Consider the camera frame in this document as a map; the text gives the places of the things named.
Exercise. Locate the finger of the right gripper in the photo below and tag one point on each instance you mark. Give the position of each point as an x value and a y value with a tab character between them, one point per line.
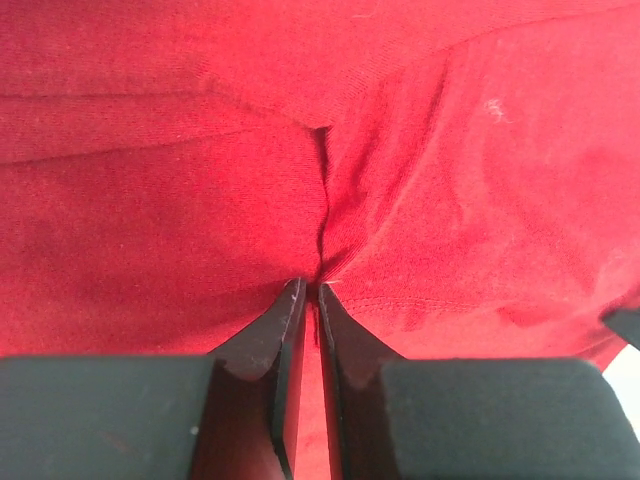
625	323

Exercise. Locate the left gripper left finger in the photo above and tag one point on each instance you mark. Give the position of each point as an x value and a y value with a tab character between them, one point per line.
229	414

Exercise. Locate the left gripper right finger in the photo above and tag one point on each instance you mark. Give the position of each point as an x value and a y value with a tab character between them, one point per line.
389	417

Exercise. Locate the red t-shirt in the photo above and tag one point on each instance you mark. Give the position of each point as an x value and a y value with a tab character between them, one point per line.
463	174

